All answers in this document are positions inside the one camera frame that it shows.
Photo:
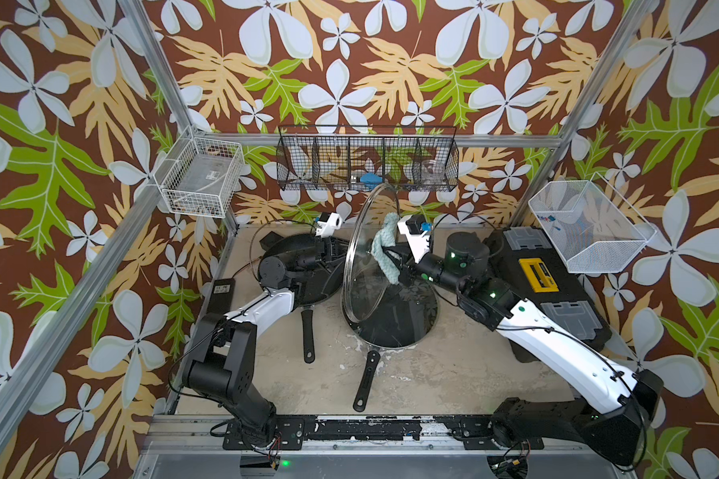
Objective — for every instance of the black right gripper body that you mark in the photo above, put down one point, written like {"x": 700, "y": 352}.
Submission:
{"x": 430, "y": 271}

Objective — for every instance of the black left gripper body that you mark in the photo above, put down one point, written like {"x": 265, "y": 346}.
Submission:
{"x": 333, "y": 247}

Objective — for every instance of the light green fluffy cloth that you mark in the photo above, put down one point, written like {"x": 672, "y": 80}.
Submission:
{"x": 385, "y": 237}

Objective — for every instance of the black back frying pan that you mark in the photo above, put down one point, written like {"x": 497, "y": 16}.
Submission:
{"x": 279, "y": 269}

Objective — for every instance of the black frying pan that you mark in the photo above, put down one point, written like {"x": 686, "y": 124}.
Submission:
{"x": 389, "y": 335}
{"x": 279, "y": 269}

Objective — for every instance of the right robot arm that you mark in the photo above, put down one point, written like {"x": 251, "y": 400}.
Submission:
{"x": 615, "y": 405}

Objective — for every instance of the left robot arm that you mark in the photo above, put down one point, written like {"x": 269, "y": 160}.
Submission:
{"x": 220, "y": 364}

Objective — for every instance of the small black battery box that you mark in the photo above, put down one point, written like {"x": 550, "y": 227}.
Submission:
{"x": 269, "y": 240}

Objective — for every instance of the black front frying pan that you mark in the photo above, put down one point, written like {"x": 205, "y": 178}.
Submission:
{"x": 389, "y": 335}

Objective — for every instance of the blue object in basket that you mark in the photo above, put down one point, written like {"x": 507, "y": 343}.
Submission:
{"x": 370, "y": 180}

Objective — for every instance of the black yellow tool case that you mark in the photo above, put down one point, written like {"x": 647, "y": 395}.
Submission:
{"x": 525, "y": 258}

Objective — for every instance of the black power adapter brick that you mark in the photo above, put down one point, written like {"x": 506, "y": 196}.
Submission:
{"x": 221, "y": 296}

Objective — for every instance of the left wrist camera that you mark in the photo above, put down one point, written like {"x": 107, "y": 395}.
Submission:
{"x": 327, "y": 224}

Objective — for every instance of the black wire basket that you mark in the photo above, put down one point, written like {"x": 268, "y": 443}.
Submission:
{"x": 334, "y": 157}

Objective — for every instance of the white wire basket left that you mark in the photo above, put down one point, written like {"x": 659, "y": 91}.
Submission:
{"x": 199, "y": 175}

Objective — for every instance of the white wire basket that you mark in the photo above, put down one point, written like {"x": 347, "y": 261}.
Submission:
{"x": 199, "y": 175}
{"x": 592, "y": 226}

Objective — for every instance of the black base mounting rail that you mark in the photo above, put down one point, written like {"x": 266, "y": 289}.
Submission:
{"x": 470, "y": 431}

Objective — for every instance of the white wire basket right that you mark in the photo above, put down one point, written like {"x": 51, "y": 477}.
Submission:
{"x": 592, "y": 226}

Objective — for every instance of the aluminium frame post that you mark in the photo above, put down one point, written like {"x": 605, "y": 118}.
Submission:
{"x": 135, "y": 12}

